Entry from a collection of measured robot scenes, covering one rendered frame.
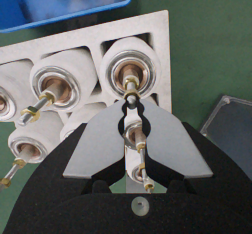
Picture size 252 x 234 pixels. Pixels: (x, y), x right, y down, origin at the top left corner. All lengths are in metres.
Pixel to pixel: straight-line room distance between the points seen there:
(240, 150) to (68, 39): 0.51
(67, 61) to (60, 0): 0.28
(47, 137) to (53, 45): 0.18
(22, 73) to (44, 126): 0.11
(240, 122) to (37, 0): 0.66
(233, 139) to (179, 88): 0.22
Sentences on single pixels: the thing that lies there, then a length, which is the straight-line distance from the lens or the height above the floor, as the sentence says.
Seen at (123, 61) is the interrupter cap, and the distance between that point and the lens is 0.21.
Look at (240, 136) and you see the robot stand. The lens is 0.52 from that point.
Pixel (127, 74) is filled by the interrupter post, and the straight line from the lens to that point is 0.19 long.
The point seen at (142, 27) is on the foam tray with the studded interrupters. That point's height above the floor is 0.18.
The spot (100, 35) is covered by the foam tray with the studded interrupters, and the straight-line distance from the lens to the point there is 0.28.
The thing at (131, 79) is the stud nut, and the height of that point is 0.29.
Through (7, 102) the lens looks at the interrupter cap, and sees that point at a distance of 0.31.
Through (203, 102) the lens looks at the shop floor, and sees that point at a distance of 0.59.
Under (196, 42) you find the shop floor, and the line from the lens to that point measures 0.50.
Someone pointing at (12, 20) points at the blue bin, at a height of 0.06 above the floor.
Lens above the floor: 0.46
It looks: 60 degrees down
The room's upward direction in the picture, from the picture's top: 179 degrees counter-clockwise
